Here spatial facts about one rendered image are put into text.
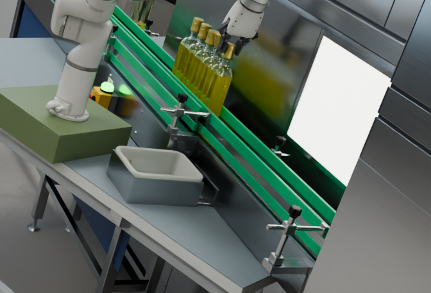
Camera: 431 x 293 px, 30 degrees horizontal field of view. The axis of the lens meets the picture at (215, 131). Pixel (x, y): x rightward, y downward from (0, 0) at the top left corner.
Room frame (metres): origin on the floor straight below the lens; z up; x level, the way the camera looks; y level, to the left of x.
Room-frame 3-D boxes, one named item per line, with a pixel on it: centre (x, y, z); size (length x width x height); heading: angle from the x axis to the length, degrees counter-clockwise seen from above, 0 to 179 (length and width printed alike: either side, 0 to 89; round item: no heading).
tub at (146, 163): (2.10, 0.12, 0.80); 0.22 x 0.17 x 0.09; 124
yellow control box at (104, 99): (2.57, 0.40, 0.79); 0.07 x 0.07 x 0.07; 34
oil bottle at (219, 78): (2.39, 0.04, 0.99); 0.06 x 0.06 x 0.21; 35
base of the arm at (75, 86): (2.22, 0.44, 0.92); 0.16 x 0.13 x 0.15; 159
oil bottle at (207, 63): (2.43, 0.07, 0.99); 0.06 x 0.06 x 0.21; 33
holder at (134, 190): (2.11, 0.10, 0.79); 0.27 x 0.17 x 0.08; 124
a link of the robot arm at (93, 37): (2.23, 0.44, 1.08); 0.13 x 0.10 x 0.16; 100
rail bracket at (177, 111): (2.25, 0.10, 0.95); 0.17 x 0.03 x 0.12; 124
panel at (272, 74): (2.28, -0.19, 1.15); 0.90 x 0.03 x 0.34; 34
